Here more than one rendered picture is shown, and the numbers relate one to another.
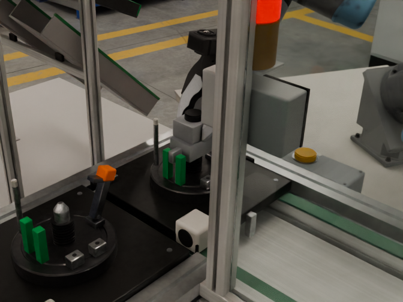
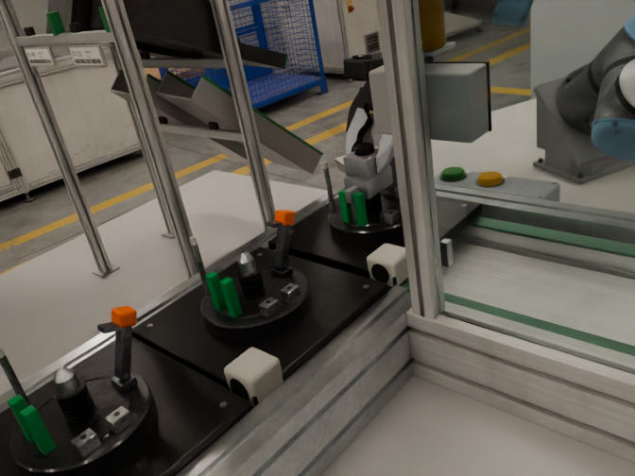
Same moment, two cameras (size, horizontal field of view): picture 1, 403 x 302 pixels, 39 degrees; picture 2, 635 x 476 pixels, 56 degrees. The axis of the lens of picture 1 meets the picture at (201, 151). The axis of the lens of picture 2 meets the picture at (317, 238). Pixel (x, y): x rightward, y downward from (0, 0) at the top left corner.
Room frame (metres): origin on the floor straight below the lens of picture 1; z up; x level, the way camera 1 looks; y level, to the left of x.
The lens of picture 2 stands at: (-0.04, 0.03, 1.38)
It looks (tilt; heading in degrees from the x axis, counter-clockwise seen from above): 27 degrees down; 5
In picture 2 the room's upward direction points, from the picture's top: 11 degrees counter-clockwise
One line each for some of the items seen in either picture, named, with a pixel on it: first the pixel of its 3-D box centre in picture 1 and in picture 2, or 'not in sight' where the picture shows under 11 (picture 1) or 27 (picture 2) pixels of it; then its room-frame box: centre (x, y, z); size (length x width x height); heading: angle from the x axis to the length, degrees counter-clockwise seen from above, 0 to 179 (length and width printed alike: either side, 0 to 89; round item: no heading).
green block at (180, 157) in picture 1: (180, 169); (360, 209); (0.75, 0.03, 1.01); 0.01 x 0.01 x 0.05; 49
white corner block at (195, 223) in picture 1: (195, 231); (389, 265); (0.65, 0.00, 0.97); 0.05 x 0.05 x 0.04; 49
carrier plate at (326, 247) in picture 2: (192, 184); (375, 227); (0.79, 0.01, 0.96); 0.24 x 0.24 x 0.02; 49
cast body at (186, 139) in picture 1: (189, 134); (362, 170); (0.79, 0.02, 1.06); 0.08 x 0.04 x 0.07; 139
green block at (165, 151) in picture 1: (167, 163); (345, 206); (0.77, 0.05, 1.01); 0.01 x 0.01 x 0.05; 49
